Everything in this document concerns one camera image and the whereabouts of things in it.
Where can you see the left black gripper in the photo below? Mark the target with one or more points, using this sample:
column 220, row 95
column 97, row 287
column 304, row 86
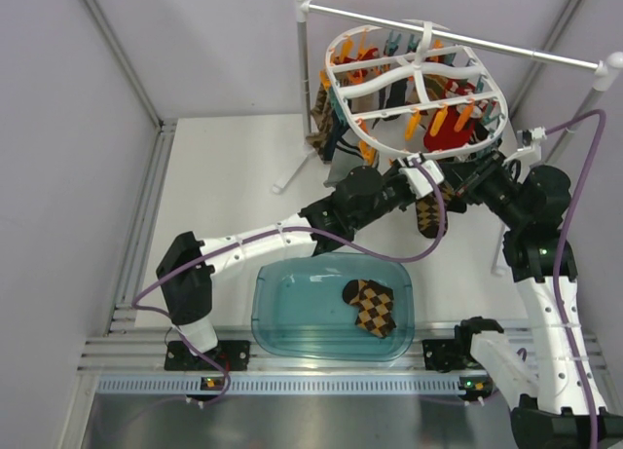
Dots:
column 403, row 180

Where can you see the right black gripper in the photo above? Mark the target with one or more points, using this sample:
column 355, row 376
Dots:
column 465, row 177

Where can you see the brown argyle sock front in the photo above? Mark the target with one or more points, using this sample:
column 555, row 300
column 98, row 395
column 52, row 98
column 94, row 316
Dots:
column 428, row 216

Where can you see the brown argyle sock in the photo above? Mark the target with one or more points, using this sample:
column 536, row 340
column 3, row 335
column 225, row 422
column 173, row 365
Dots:
column 428, row 216
column 374, row 303

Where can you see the white oval clip hanger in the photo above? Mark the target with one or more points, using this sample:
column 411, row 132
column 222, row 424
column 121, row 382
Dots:
column 388, row 87

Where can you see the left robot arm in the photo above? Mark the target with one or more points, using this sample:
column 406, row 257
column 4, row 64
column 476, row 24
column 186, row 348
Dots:
column 193, row 270

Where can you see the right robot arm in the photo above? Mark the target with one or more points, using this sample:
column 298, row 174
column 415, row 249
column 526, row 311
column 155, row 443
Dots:
column 559, row 404

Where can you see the red sock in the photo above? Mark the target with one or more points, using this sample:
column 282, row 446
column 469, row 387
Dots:
column 447, row 138

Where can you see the grey striped sock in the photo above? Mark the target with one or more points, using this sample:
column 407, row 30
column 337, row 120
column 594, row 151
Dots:
column 344, row 160

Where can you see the brown patterned hanging sock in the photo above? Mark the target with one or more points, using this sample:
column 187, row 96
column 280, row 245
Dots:
column 323, row 139

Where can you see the brown argyle sock back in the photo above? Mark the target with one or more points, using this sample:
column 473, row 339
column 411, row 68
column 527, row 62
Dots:
column 374, row 303

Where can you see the teal plastic basin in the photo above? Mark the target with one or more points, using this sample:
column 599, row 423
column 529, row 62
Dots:
column 299, row 311

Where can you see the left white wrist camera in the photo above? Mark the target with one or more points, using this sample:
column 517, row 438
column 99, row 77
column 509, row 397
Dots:
column 422, row 175

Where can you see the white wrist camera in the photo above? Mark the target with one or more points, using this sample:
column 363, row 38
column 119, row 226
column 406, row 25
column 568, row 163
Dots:
column 422, row 175
column 529, row 143

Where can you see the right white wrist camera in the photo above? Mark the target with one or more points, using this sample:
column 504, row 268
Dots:
column 529, row 143

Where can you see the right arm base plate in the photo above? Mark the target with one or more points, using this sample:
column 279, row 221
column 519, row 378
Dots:
column 446, row 355

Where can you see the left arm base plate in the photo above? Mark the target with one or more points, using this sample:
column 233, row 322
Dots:
column 232, row 355

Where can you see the perforated cable duct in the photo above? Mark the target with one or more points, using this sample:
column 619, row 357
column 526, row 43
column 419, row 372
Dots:
column 295, row 384

